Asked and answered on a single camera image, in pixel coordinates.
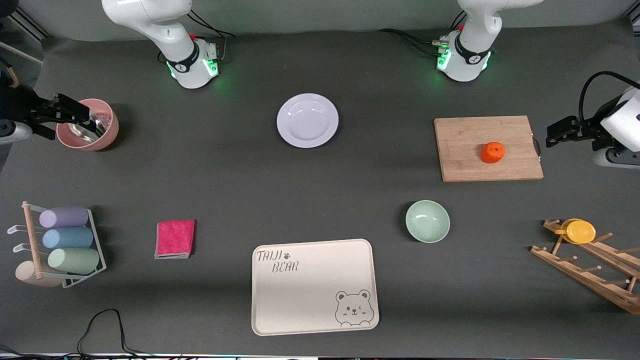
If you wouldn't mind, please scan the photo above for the green cup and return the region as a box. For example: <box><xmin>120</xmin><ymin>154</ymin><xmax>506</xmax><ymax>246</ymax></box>
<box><xmin>47</xmin><ymin>247</ymin><xmax>100</xmax><ymax>275</ymax></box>

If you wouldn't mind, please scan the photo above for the black base cable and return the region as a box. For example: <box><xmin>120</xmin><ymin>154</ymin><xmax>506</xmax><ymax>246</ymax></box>
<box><xmin>186</xmin><ymin>7</ymin><xmax>237</xmax><ymax>66</ymax></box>
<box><xmin>377</xmin><ymin>28</ymin><xmax>448</xmax><ymax>57</ymax></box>

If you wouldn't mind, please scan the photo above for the yellow cup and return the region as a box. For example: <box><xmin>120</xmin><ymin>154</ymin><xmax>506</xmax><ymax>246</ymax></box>
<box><xmin>554</xmin><ymin>218</ymin><xmax>597</xmax><ymax>245</ymax></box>

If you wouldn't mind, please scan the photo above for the white wire cup rack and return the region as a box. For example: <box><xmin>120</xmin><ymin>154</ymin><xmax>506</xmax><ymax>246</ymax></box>
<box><xmin>7</xmin><ymin>201</ymin><xmax>107</xmax><ymax>289</ymax></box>

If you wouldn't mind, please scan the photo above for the pink folded cloth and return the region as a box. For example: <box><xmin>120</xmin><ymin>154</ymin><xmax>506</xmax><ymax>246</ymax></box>
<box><xmin>154</xmin><ymin>219</ymin><xmax>196</xmax><ymax>260</ymax></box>

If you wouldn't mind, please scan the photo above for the dark grey table mat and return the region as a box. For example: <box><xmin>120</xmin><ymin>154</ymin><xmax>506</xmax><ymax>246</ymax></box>
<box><xmin>0</xmin><ymin>17</ymin><xmax>640</xmax><ymax>357</ymax></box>

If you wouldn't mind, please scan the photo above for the pink bowl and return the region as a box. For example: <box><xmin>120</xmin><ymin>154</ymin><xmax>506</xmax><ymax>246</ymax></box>
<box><xmin>56</xmin><ymin>98</ymin><xmax>120</xmax><ymax>152</ymax></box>

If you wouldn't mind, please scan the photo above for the thin black looped cable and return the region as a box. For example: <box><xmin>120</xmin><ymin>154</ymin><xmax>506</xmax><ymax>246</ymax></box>
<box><xmin>76</xmin><ymin>308</ymin><xmax>151</xmax><ymax>357</ymax></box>

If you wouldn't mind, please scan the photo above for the wooden cutting board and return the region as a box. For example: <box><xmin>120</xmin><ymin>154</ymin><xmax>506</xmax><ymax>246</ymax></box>
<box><xmin>434</xmin><ymin>115</ymin><xmax>545</xmax><ymax>183</ymax></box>

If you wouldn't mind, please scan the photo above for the light green bowl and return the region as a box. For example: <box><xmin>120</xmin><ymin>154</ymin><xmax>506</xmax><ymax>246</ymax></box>
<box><xmin>405</xmin><ymin>200</ymin><xmax>451</xmax><ymax>244</ymax></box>

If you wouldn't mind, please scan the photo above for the light wooden stick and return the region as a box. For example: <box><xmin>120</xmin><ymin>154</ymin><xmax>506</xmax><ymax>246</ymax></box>
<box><xmin>0</xmin><ymin>41</ymin><xmax>44</xmax><ymax>66</ymax></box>

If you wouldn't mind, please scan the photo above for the orange fruit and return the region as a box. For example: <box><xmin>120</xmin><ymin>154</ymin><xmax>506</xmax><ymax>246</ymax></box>
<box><xmin>481</xmin><ymin>141</ymin><xmax>506</xmax><ymax>164</ymax></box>

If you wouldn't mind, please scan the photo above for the black left base cable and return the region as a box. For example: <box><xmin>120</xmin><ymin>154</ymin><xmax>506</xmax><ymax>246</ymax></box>
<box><xmin>377</xmin><ymin>28</ymin><xmax>448</xmax><ymax>57</ymax></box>

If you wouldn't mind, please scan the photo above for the blue cup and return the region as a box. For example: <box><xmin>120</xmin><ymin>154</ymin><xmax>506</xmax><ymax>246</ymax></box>
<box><xmin>42</xmin><ymin>227</ymin><xmax>94</xmax><ymax>250</ymax></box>

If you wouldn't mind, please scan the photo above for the cream tray with bear print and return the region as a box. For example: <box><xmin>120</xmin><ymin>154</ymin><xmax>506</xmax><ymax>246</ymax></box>
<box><xmin>251</xmin><ymin>238</ymin><xmax>380</xmax><ymax>337</ymax></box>

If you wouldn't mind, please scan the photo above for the wooden mug rack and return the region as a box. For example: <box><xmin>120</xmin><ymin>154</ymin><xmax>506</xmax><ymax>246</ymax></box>
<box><xmin>530</xmin><ymin>218</ymin><xmax>640</xmax><ymax>316</ymax></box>

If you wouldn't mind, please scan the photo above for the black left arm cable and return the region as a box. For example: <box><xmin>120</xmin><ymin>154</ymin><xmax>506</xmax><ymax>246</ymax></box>
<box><xmin>578</xmin><ymin>71</ymin><xmax>640</xmax><ymax>126</ymax></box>

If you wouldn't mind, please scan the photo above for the beige cup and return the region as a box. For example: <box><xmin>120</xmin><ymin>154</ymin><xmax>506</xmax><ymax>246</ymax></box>
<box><xmin>15</xmin><ymin>261</ymin><xmax>63</xmax><ymax>288</ymax></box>

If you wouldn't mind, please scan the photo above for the white round plate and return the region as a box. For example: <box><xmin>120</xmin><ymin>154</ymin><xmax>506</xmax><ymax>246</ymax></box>
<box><xmin>276</xmin><ymin>93</ymin><xmax>340</xmax><ymax>149</ymax></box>

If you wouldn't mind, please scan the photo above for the purple cup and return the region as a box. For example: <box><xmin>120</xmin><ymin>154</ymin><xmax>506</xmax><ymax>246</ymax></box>
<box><xmin>39</xmin><ymin>206</ymin><xmax>90</xmax><ymax>229</ymax></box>

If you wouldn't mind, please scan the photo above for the aluminium rail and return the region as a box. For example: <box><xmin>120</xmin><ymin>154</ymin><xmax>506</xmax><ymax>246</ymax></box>
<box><xmin>7</xmin><ymin>9</ymin><xmax>51</xmax><ymax>41</ymax></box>

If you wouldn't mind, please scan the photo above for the black right base cable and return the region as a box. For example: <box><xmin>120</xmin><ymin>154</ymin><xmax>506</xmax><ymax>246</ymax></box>
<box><xmin>186</xmin><ymin>7</ymin><xmax>237</xmax><ymax>66</ymax></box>

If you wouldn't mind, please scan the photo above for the metal scoop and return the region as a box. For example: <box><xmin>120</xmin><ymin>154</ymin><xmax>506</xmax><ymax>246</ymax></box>
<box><xmin>67</xmin><ymin>112</ymin><xmax>108</xmax><ymax>146</ymax></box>

